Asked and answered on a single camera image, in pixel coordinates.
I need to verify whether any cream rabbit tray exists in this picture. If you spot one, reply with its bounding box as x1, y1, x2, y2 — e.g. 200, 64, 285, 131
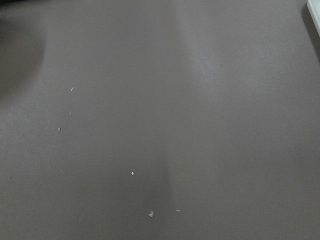
306, 0, 320, 35

